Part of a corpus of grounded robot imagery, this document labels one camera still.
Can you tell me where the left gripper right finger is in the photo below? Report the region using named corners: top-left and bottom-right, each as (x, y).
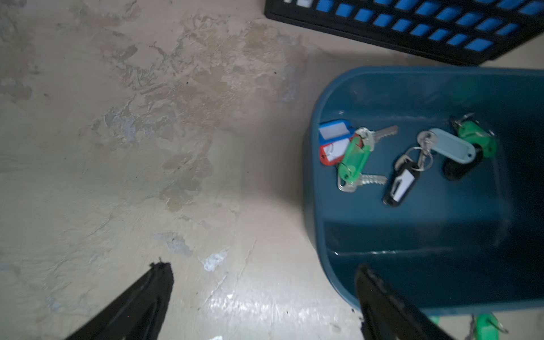
top-left (355, 265), bottom-right (451, 339)

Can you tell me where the light blue tag key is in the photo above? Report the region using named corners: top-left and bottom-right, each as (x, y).
top-left (416, 128), bottom-right (477, 164)

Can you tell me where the solid green tag key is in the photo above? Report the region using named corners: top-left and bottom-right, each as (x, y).
top-left (450, 113), bottom-right (498, 159)

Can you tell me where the red tag key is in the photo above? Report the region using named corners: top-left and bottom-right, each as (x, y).
top-left (320, 134), bottom-right (357, 166)

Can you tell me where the black fob key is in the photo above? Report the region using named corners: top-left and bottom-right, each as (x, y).
top-left (443, 144), bottom-right (484, 181)

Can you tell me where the teal plastic storage box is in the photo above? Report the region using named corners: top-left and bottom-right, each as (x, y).
top-left (303, 67), bottom-right (543, 315)

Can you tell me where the blue folder front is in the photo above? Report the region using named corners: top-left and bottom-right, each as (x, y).
top-left (282, 0), bottom-right (544, 52)

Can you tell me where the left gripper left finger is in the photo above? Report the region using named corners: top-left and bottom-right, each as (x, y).
top-left (68, 262), bottom-right (174, 339)

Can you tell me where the translucent green tag key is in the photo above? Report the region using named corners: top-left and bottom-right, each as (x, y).
top-left (337, 126), bottom-right (399, 193)

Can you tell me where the black mesh file holder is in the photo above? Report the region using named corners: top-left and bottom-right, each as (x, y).
top-left (263, 0), bottom-right (544, 67)

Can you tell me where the black white tag key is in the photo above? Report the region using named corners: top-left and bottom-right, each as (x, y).
top-left (382, 147), bottom-right (434, 208)

